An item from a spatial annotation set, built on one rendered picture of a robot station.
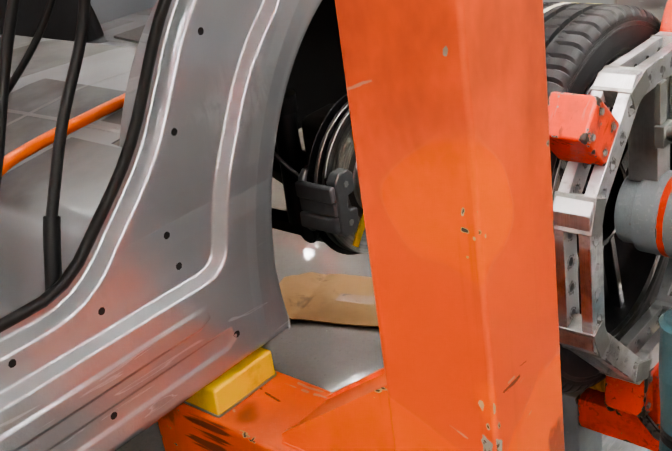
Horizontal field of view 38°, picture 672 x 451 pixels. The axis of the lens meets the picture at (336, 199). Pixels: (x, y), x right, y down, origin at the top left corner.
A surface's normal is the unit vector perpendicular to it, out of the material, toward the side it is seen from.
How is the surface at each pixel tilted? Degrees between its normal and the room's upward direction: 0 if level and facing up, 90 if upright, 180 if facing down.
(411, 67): 90
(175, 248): 90
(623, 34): 90
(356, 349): 0
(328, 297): 2
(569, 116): 45
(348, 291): 2
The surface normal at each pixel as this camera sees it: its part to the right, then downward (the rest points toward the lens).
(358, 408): -0.63, 0.39
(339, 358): -0.13, -0.91
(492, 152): 0.76, 0.16
